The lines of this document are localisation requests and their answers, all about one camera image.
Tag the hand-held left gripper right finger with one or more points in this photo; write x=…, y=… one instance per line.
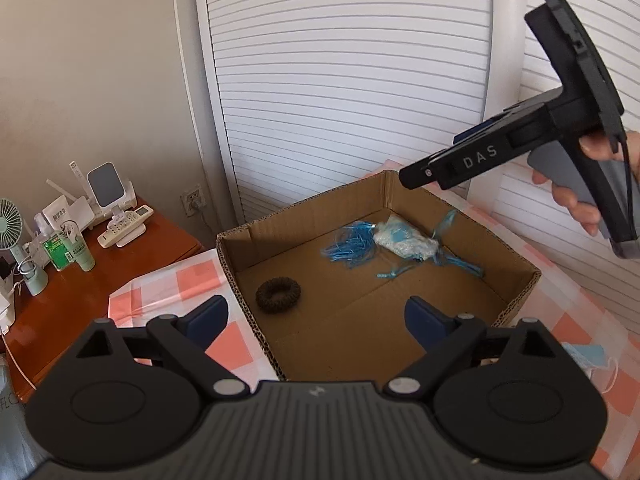
x=425, y=321

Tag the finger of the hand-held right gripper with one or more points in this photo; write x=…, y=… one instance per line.
x=422, y=174
x=472, y=132

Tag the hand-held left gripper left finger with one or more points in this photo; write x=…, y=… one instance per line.
x=207, y=320

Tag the brown cardboard box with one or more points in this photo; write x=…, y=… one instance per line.
x=320, y=320

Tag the blue face mask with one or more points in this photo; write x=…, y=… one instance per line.
x=585, y=360

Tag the person's right hand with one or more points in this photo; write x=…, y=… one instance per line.
x=615, y=145

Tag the orange checked tablecloth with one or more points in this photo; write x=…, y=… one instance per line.
x=235, y=345

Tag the brown hair scrunchie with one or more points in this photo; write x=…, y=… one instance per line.
x=265, y=305

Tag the blue ribbon plastic bag bundle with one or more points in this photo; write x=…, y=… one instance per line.
x=465, y=266

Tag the wooden nightstand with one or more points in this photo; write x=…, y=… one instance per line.
x=125, y=280

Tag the blue tassel bundle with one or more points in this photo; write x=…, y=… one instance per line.
x=350, y=245

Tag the white remote control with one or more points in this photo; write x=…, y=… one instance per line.
x=125, y=225

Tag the light green tube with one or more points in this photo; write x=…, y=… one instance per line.
x=85, y=255

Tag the green bottle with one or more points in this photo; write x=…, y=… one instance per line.
x=59, y=252

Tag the white phone stand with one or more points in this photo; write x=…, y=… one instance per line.
x=104, y=185

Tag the white router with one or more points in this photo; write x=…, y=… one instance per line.
x=75, y=210

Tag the green desk fan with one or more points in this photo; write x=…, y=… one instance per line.
x=32, y=275

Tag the white power strip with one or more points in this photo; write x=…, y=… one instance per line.
x=5, y=310

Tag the black charger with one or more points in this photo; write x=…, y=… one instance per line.
x=5, y=267

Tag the bed with blue sheet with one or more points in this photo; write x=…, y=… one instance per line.
x=12, y=425

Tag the wall socket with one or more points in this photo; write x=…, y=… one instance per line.
x=194, y=202

